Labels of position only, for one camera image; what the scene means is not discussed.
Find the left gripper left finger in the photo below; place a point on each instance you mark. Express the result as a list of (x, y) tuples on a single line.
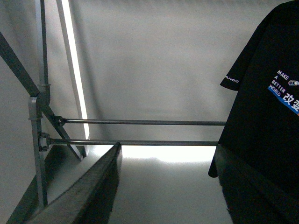
[(90, 199)]

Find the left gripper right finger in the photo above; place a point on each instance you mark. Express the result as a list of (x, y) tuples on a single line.
[(250, 197)]

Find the black printed t-shirt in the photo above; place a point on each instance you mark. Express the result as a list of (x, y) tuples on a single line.
[(263, 125)]

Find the grey clothes drying rack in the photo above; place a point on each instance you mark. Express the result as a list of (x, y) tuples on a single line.
[(48, 128)]

